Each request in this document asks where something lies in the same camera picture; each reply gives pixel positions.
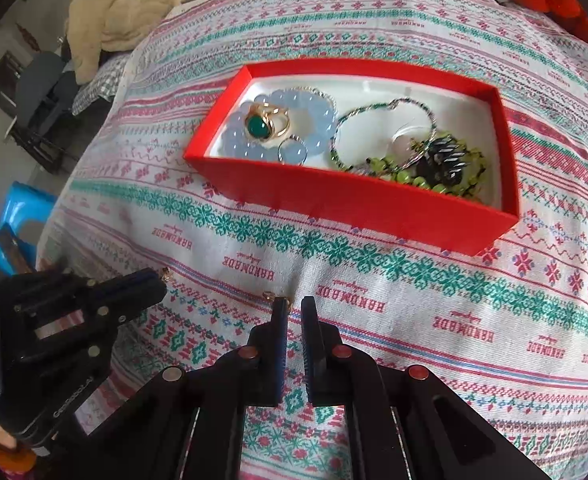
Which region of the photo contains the small crystal ring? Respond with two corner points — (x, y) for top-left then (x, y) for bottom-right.
(277, 135), (309, 166)

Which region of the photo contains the person's left hand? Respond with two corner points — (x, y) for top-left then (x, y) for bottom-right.
(0, 430), (38, 478)

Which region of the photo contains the patterned woven bed cover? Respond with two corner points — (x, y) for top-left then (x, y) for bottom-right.
(36, 0), (588, 480)

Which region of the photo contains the beige quilted blanket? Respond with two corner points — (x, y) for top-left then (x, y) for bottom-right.
(68, 0), (230, 86)

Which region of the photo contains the pale blue bead bracelet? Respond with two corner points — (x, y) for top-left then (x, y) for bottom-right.
(222, 87), (337, 164)

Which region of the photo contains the red jewelry box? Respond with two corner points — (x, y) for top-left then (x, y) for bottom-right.
(183, 58), (521, 256)

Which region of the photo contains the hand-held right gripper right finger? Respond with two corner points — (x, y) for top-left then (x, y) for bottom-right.
(301, 296), (550, 480)

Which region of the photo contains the dark office chair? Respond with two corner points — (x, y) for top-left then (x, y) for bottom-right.
(8, 50), (82, 176)

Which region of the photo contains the black shiny jewelry piece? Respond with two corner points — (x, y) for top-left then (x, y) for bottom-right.
(414, 132), (468, 184)

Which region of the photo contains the clear translucent bangle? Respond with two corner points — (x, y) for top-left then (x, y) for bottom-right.
(391, 120), (435, 161)

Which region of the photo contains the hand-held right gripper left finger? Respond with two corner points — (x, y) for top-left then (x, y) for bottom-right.
(81, 296), (289, 480)

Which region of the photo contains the brown wall ornament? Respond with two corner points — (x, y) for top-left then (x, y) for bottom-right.
(16, 22), (40, 51)

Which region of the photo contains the multicolour beaded chain bracelet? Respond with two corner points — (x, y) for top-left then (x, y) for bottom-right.
(331, 97), (437, 177)

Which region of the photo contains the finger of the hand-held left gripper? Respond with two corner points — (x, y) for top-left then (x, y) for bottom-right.
(0, 266), (168, 312)
(12, 289), (167, 367)

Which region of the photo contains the gold ring with green stone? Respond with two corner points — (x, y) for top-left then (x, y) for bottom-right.
(244, 101), (293, 147)

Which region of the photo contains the blue plastic stool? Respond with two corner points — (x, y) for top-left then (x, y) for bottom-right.
(0, 182), (57, 276)

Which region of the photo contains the green bead bracelet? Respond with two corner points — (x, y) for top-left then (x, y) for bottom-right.
(331, 142), (493, 204)

